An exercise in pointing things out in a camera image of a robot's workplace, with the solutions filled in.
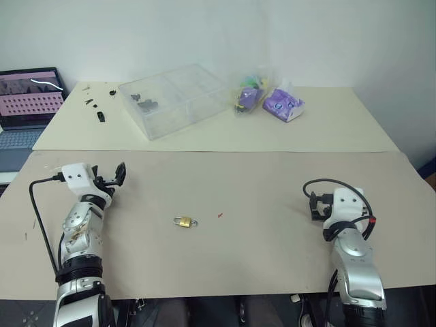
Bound clear plastic box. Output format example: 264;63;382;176
119;63;230;142

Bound blue object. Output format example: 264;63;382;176
421;159;436;179

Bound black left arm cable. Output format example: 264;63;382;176
29;172;65;277

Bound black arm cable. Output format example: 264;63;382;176
29;172;65;277
302;178;377;242

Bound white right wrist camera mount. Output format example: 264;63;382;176
322;187;368;230

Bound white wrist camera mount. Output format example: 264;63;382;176
322;187;368;230
61;163;110;202

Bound black parts in clear box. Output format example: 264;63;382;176
130;93;160;112

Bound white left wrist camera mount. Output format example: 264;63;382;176
61;163;110;202

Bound open laptop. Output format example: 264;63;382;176
0;66;66;175

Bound brass padlock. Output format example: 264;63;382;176
172;215;193;229

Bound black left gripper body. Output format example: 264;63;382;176
90;169;117;196

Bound purple tissue pack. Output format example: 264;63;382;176
262;79;307;124

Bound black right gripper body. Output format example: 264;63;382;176
317;192;335;221

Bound plastic bag of colourful items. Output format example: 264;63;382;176
230;65;274;119

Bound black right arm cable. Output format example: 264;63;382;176
302;178;377;242

